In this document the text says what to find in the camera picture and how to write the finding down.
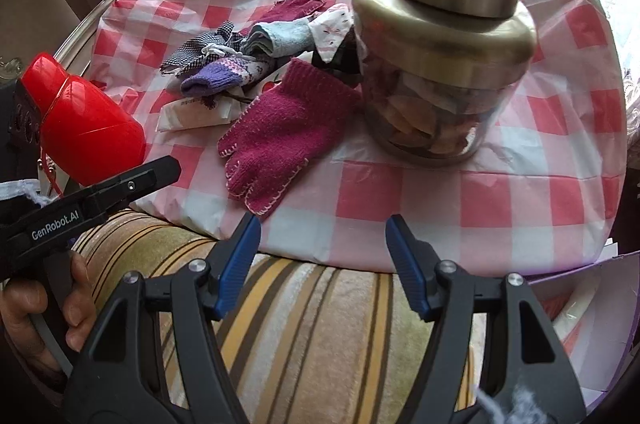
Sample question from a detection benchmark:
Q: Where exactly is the white floral cloth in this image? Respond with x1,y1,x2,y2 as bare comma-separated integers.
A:
309,3,354,63

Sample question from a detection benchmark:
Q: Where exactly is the purple cardboard box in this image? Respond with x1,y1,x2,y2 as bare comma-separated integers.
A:
530,243,639,411

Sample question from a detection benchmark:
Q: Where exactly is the person's left hand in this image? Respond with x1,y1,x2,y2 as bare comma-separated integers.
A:
0,250,98,378

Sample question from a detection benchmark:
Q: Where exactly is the striped sofa cushion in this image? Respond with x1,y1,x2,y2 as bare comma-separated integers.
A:
74,210,433,423

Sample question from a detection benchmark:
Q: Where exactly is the dark dotted cloth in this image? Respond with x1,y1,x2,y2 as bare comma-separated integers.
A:
160,20,234,75

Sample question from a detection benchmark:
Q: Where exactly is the purple knit sock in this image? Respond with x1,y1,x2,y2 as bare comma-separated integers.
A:
180,55,272,96

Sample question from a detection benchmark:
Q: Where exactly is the magenta knit glove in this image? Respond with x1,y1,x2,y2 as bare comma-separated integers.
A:
217,58,360,217

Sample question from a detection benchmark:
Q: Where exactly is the red plastic thermos jug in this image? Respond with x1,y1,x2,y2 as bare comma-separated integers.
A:
21,53,145,187

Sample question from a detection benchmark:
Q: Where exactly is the light blue towel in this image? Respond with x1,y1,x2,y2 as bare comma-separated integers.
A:
240,17,314,58

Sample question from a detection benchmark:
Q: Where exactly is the glass jar with gold lid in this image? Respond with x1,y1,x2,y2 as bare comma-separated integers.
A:
352,0,537,166

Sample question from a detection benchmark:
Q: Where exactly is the cherry print cloth pouch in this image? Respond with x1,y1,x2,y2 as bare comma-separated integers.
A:
217,53,291,103

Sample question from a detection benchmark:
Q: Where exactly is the red checkered tablecloth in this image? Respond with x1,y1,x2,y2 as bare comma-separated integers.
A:
90,0,627,274

